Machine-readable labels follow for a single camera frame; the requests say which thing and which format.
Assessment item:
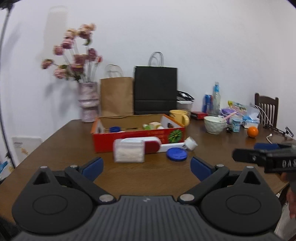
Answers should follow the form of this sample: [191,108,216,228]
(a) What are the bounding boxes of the blue round lid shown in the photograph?
[166,147,188,162]

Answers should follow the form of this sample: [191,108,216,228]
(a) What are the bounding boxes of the red white lint brush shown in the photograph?
[113,137,198,163]

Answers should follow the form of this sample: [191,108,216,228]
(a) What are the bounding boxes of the person's right hand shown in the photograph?
[280,173,296,219]

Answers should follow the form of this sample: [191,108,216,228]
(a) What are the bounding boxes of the orange fruit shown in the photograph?
[247,126,259,138]

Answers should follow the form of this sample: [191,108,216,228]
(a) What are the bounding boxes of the red cardboard box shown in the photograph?
[91,114,186,153]

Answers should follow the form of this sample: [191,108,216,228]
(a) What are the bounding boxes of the blue gear lid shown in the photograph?
[109,126,121,133]

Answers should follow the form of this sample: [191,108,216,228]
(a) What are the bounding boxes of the white ceramic bowl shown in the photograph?
[204,116,227,135]

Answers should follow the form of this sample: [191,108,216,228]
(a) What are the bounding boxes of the red small box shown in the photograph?
[191,111,208,120]

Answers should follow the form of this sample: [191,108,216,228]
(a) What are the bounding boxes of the dark wooden chair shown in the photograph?
[254,93,279,127]

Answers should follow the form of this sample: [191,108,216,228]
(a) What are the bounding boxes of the yellow mug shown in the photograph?
[170,110,190,126]

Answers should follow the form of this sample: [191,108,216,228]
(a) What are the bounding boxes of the yogurt cup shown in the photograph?
[232,118,242,133]

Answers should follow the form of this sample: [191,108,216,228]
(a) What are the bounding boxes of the cream cube block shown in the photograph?
[149,121,162,130]

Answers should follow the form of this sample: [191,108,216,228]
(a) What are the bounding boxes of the blue soda can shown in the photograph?
[202,94,213,113]

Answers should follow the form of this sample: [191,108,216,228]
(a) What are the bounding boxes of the green spray bottle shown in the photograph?
[143,124,151,130]

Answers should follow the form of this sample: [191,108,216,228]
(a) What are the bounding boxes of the pink marbled vase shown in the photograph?
[78,82,99,123]

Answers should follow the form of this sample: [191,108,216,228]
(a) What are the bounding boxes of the clear plastic bottle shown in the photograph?
[212,82,221,115]

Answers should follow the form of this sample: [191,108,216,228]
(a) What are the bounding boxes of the brown paper bag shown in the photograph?
[100,64,133,117]

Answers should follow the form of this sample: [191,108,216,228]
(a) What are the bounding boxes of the black paper bag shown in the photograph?
[133,51,178,115]

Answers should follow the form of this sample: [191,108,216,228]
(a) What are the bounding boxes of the dried pink flowers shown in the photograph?
[41,23,103,83]

